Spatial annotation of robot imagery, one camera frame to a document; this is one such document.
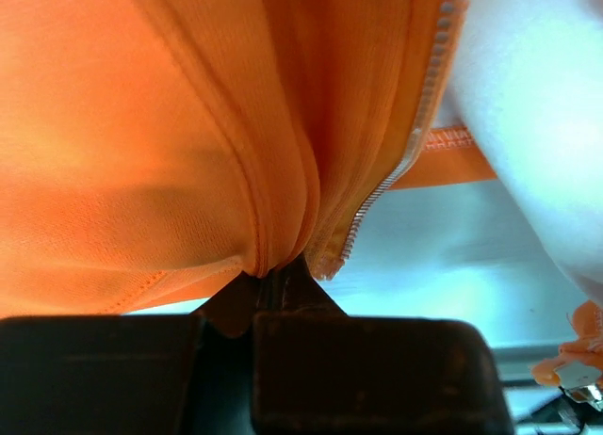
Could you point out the orange jacket with pink lining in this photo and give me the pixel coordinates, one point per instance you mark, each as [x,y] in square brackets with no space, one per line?
[152,150]

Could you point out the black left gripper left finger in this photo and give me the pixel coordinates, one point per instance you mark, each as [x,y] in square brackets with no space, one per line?
[222,387]

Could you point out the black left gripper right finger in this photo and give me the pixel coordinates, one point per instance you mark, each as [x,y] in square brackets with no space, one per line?
[292,288]

